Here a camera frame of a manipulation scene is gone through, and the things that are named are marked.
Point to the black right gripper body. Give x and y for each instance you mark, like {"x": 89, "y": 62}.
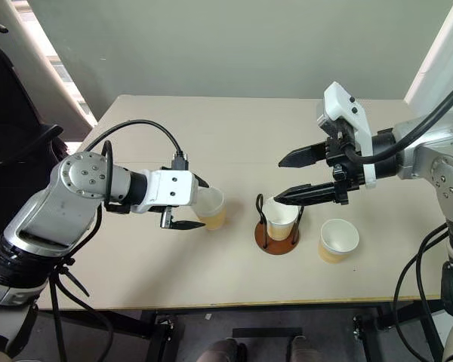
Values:
{"x": 341, "y": 158}

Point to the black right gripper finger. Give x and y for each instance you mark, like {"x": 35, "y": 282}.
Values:
{"x": 306, "y": 156}
{"x": 309, "y": 194}

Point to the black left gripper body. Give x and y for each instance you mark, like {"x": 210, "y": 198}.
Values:
{"x": 166, "y": 218}

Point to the tan paper cup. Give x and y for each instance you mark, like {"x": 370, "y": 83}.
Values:
{"x": 338, "y": 237}
{"x": 213, "y": 215}
{"x": 281, "y": 222}

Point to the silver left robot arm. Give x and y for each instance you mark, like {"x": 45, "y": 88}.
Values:
{"x": 60, "y": 203}

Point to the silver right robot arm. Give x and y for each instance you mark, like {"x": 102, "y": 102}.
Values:
{"x": 438, "y": 151}

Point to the brown round cup holder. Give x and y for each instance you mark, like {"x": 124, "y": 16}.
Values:
{"x": 275, "y": 247}

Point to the black zip tie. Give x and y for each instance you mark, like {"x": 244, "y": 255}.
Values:
{"x": 73, "y": 281}

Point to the dark rounded shape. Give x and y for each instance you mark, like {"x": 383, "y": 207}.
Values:
{"x": 301, "y": 348}
{"x": 220, "y": 350}

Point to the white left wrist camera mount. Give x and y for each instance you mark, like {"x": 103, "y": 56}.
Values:
{"x": 170, "y": 188}

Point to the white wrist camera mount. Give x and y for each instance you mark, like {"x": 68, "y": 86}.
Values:
{"x": 343, "y": 102}
{"x": 170, "y": 188}

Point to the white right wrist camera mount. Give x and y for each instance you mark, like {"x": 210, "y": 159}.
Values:
{"x": 343, "y": 102}

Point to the black metal table frame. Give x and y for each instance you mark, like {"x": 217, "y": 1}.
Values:
{"x": 272, "y": 307}

